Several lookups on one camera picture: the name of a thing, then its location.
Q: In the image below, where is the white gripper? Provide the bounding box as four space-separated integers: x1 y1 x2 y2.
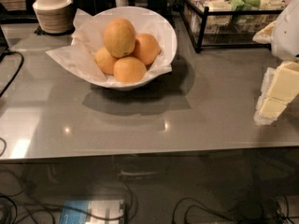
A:
254 0 299 125

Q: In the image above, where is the orange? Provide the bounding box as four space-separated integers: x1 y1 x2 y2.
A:
103 18 135 58
114 57 147 83
132 34 161 65
94 47 118 75

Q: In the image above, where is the green packet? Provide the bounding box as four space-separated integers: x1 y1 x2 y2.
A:
230 0 261 10

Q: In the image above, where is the white paper liner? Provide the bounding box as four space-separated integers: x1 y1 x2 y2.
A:
45 7 173 89

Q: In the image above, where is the blue power device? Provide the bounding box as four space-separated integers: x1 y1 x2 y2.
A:
59 200 125 224

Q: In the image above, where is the stack of paper bowls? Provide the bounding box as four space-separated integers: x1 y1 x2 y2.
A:
33 0 75 34

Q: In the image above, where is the black wire rack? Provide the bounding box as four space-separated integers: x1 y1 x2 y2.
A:
179 0 285 52

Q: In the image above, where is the black floor cable right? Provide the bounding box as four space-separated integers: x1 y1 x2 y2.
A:
171 195 299 224

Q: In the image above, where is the black floor cable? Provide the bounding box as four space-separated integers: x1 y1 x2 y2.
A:
171 195 299 224
0 168 138 224

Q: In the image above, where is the black cable on table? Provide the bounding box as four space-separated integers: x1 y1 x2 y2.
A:
0 49 25 98

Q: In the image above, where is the black floor cable left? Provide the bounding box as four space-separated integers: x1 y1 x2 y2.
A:
0 168 138 224

